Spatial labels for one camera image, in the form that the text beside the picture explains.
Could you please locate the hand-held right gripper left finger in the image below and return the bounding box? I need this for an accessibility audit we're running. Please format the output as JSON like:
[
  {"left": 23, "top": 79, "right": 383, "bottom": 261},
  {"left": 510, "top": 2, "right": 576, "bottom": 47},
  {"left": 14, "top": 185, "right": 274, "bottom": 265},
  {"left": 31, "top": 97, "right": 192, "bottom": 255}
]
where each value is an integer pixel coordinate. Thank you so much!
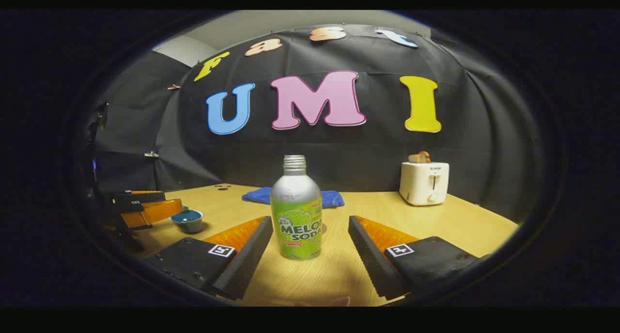
[{"left": 144, "top": 216, "right": 274, "bottom": 301}]

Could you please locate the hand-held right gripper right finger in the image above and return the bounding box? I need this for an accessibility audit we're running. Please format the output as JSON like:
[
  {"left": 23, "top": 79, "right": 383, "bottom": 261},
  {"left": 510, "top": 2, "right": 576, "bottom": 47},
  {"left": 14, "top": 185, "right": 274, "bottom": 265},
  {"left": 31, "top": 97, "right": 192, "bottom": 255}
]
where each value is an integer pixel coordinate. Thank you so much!
[{"left": 348, "top": 215, "right": 493, "bottom": 301}]

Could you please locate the teal teacup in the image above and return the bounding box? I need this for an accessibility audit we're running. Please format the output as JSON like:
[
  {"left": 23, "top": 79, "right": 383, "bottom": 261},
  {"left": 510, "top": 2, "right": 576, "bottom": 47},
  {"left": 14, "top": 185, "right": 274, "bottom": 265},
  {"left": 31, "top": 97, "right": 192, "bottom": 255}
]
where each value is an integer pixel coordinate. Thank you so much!
[{"left": 170, "top": 212, "right": 204, "bottom": 234}]

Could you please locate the silver green water bottle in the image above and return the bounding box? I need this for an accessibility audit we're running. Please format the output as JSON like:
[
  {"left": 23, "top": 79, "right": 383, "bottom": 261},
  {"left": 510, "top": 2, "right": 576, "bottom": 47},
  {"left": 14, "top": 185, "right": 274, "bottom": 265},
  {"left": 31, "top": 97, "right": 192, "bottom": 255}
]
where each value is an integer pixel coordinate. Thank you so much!
[{"left": 270, "top": 155, "right": 323, "bottom": 261}]

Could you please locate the blue folded cloth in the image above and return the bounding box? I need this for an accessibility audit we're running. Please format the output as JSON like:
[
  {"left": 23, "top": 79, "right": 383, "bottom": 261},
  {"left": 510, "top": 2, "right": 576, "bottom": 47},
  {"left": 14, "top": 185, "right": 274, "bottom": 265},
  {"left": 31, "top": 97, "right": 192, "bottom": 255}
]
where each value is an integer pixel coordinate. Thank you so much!
[{"left": 242, "top": 186, "right": 345, "bottom": 209}]

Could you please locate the white toaster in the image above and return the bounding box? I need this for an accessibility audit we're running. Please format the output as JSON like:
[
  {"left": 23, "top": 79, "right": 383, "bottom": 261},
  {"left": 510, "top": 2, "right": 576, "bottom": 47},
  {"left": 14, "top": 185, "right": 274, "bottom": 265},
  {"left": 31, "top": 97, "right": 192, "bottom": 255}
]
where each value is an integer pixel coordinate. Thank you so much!
[{"left": 399, "top": 161, "right": 450, "bottom": 206}]

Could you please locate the black backdrop cloth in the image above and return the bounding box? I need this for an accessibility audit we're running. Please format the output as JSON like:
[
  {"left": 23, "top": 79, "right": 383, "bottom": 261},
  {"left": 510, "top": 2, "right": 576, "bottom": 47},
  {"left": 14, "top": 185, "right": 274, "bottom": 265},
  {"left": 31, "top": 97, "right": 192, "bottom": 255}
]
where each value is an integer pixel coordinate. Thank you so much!
[{"left": 90, "top": 24, "right": 543, "bottom": 224}]

